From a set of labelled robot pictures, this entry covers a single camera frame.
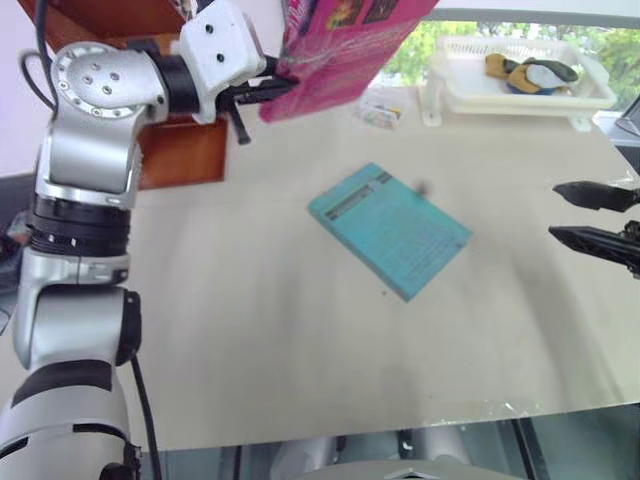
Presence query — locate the dark clutter beside table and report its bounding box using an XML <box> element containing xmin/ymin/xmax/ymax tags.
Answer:
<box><xmin>0</xmin><ymin>209</ymin><xmax>32</xmax><ymax>294</ymax></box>

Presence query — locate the yellow grey plush toy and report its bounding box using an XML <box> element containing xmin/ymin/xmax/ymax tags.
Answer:
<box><xmin>483</xmin><ymin>52</ymin><xmax>581</xmax><ymax>96</ymax></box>

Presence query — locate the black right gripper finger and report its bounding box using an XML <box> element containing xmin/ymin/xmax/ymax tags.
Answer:
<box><xmin>552</xmin><ymin>181</ymin><xmax>640</xmax><ymax>214</ymax></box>
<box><xmin>547</xmin><ymin>225</ymin><xmax>640</xmax><ymax>279</ymax></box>

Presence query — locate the white plastic basket tray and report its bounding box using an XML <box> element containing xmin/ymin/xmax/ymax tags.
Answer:
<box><xmin>423</xmin><ymin>34</ymin><xmax>618</xmax><ymax>133</ymax></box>

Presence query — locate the teal book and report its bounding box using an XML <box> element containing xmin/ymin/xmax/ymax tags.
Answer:
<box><xmin>307</xmin><ymin>161</ymin><xmax>474</xmax><ymax>303</ymax></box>

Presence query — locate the small clear plastic packet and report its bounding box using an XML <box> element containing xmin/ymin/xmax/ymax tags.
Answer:
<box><xmin>350</xmin><ymin>97</ymin><xmax>407</xmax><ymax>131</ymax></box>

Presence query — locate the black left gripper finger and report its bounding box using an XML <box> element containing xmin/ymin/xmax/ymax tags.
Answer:
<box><xmin>264</xmin><ymin>78</ymin><xmax>301</xmax><ymax>104</ymax></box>

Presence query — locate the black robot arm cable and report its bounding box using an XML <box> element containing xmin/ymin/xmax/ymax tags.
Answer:
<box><xmin>18</xmin><ymin>0</ymin><xmax>57</xmax><ymax>112</ymax></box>
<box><xmin>129</xmin><ymin>351</ymin><xmax>164</xmax><ymax>480</ymax></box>

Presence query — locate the silver rounded robot body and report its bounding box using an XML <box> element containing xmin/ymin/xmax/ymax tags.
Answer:
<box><xmin>271</xmin><ymin>423</ymin><xmax>502</xmax><ymax>480</ymax></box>

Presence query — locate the wooden bookshelf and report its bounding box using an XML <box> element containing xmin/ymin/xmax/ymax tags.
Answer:
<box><xmin>18</xmin><ymin>0</ymin><xmax>229</xmax><ymax>192</ymax></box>

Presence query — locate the dark grey monitor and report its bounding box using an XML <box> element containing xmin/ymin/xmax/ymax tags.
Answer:
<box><xmin>606</xmin><ymin>93</ymin><xmax>640</xmax><ymax>147</ymax></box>

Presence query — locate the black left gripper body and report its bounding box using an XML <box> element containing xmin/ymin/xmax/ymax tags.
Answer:
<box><xmin>218</xmin><ymin>55</ymin><xmax>281</xmax><ymax>147</ymax></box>

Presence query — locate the pink book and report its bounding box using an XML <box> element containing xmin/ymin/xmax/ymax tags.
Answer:
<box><xmin>259</xmin><ymin>0</ymin><xmax>439</xmax><ymax>124</ymax></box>

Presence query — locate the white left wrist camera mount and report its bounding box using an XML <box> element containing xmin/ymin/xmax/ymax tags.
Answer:
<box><xmin>178</xmin><ymin>0</ymin><xmax>268</xmax><ymax>126</ymax></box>

